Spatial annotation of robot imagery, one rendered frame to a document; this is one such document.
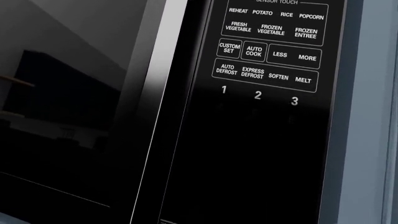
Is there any grey cabinet side panel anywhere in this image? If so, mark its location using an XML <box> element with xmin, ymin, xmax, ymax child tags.
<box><xmin>317</xmin><ymin>0</ymin><xmax>398</xmax><ymax>224</ymax></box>

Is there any black microwave oven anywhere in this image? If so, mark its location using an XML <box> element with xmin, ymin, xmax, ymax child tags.
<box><xmin>0</xmin><ymin>0</ymin><xmax>364</xmax><ymax>224</ymax></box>

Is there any black glass microwave door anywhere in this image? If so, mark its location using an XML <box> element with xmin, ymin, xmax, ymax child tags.
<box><xmin>0</xmin><ymin>0</ymin><xmax>215</xmax><ymax>224</ymax></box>

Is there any black microwave control panel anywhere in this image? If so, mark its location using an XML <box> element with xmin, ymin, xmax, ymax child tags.
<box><xmin>158</xmin><ymin>0</ymin><xmax>348</xmax><ymax>224</ymax></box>

